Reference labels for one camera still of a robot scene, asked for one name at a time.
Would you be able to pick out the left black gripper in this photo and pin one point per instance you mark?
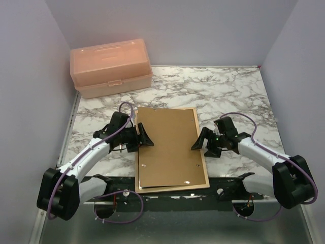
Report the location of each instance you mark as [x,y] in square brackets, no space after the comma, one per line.
[142,139]

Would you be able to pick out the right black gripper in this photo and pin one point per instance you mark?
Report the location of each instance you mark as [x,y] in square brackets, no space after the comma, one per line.
[208,134]

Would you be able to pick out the brown backing board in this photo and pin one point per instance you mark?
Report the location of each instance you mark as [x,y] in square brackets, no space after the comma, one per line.
[170,147]

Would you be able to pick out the light wooden picture frame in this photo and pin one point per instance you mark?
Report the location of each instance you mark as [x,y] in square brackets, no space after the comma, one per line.
[203,152]

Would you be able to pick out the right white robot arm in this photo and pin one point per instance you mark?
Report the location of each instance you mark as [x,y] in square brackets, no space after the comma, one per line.
[290,181]

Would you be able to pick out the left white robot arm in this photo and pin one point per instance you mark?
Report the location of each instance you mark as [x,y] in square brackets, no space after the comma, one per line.
[63,189]

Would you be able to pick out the pink translucent plastic box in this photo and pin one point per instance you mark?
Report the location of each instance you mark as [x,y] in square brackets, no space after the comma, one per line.
[110,69]

